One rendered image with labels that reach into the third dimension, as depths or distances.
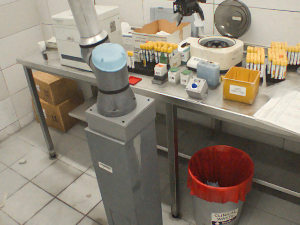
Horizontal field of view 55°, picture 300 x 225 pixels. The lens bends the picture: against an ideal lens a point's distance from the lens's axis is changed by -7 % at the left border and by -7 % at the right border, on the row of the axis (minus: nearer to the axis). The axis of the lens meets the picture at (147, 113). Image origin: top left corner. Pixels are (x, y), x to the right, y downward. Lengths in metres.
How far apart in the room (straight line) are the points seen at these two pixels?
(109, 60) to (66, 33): 0.74
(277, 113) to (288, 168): 0.76
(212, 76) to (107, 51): 0.54
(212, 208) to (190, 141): 0.59
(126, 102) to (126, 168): 0.25
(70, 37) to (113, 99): 0.71
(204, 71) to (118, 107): 0.49
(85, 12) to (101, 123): 0.40
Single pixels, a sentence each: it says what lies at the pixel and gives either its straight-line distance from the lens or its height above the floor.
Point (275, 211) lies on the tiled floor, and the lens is 2.07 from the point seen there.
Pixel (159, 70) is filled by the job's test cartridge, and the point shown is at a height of 0.94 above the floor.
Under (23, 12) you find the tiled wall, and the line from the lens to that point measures 2.94.
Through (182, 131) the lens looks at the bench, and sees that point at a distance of 2.18.
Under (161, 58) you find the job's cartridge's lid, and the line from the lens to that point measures 1.49.
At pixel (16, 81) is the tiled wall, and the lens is 2.97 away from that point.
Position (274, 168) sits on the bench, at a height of 0.27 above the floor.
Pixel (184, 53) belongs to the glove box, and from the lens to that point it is 1.65.
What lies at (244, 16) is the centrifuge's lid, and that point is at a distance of 1.77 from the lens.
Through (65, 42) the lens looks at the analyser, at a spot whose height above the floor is 1.03.
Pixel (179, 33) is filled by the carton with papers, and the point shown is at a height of 1.00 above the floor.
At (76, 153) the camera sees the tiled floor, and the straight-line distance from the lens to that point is 2.56.
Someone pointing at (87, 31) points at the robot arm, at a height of 1.23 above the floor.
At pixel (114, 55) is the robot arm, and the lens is 1.04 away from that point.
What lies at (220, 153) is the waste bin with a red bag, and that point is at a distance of 1.78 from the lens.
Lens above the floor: 1.53
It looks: 32 degrees down
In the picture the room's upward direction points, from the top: 5 degrees counter-clockwise
